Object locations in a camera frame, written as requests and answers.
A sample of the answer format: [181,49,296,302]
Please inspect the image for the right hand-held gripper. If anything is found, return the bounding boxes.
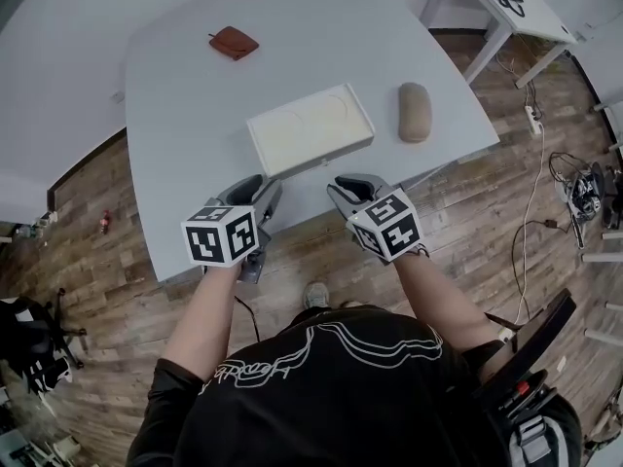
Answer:
[325,172,430,266]

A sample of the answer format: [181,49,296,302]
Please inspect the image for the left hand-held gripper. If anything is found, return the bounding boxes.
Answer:
[180,172,284,285]

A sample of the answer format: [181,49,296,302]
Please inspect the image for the person's right forearm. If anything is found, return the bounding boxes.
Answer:
[390,249,503,360]

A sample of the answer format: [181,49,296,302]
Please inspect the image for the person's left forearm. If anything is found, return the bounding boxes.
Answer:
[159,259,243,384]

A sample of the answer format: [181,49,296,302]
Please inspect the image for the large white table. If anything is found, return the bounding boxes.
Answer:
[124,0,501,285]

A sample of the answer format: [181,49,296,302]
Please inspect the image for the beige oval stone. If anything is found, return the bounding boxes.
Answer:
[397,81,434,144]

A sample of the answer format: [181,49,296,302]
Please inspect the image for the person's grey shoe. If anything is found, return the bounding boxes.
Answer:
[302,281,333,311]

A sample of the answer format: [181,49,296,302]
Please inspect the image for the brown leather pouch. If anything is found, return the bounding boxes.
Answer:
[207,25,261,63]

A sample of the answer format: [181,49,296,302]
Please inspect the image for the white power strip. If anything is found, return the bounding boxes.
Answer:
[524,105,544,136]

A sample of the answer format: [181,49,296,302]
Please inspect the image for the person's black printed shirt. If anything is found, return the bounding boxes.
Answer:
[125,305,513,467]

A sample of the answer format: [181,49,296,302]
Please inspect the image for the pile of electronic gear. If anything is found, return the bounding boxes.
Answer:
[548,150,608,251]

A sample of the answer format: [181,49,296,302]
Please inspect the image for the black flat bar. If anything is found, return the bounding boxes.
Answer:
[478,286,579,394]

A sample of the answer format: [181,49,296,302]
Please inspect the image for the small white side table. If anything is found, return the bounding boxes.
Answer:
[420,0,581,90]

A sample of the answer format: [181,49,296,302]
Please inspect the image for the black office chair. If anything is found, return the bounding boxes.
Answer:
[0,286,88,396]

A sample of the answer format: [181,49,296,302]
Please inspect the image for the black white-striped garment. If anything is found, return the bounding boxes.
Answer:
[24,354,75,399]

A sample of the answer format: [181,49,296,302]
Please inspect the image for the white power cable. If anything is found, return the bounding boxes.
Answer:
[514,128,547,326]

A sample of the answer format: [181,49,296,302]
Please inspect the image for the black cable with adapter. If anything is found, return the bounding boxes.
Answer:
[509,217,573,320]

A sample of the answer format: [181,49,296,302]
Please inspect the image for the black bag with grey strap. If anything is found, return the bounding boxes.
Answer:
[495,380,584,467]

